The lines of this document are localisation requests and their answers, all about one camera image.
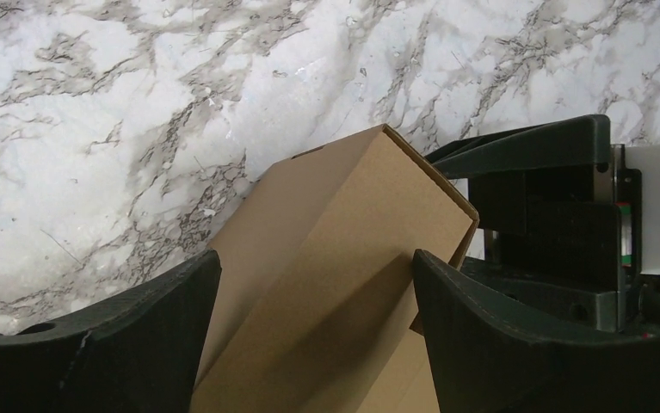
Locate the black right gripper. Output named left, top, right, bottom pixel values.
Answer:
left=425, top=114, right=660, bottom=332

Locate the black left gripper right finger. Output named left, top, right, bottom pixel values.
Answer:
left=413, top=250, right=660, bottom=412

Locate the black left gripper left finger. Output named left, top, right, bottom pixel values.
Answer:
left=0, top=250, right=221, bottom=412

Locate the brown cardboard box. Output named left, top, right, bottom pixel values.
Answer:
left=190, top=125, right=479, bottom=412

